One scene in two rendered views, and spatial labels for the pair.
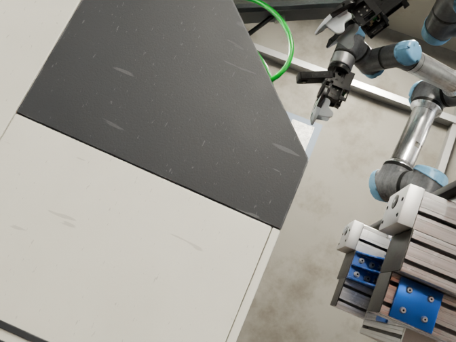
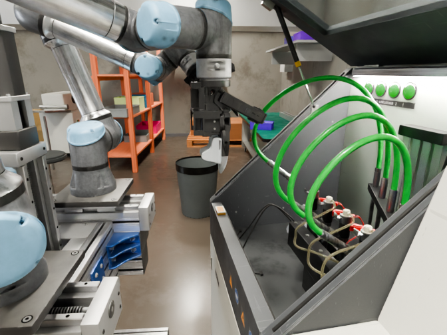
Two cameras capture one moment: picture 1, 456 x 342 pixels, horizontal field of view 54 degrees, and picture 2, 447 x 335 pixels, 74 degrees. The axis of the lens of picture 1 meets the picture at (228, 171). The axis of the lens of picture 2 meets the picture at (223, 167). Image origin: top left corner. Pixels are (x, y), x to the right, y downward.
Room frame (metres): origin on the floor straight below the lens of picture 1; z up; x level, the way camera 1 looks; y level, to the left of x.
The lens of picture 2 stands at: (1.98, -0.31, 1.43)
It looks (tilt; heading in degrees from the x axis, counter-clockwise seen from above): 18 degrees down; 169
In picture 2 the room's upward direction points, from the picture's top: straight up
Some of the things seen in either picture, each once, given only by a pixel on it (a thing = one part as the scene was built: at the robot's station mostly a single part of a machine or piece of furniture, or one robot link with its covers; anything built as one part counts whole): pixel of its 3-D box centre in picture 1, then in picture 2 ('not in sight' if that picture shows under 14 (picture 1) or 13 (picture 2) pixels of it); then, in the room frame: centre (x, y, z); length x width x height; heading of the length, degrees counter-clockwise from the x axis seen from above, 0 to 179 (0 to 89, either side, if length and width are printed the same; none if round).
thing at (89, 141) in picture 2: not in sight; (88, 142); (0.92, -0.56, 1.20); 0.13 x 0.12 x 0.14; 168
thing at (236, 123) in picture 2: not in sight; (218, 131); (-4.24, 0.83, 0.24); 1.33 x 0.93 x 0.48; 82
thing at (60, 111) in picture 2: not in sight; (67, 123); (-3.95, -2.06, 0.55); 2.29 x 0.57 x 1.11; 172
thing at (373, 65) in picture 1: (371, 60); (167, 27); (1.35, -0.29, 1.51); 0.11 x 0.11 x 0.08; 31
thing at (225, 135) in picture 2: not in sight; (223, 136); (1.34, -0.18, 1.29); 0.05 x 0.02 x 0.09; 0
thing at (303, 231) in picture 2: not in sight; (328, 272); (1.36, 0.11, 0.91); 0.34 x 0.10 x 0.15; 0
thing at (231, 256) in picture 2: not in sight; (234, 267); (1.24, -0.12, 0.87); 0.62 x 0.04 x 0.16; 0
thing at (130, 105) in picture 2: not in sight; (134, 91); (-3.66, -0.79, 1.12); 2.52 x 0.66 x 2.25; 172
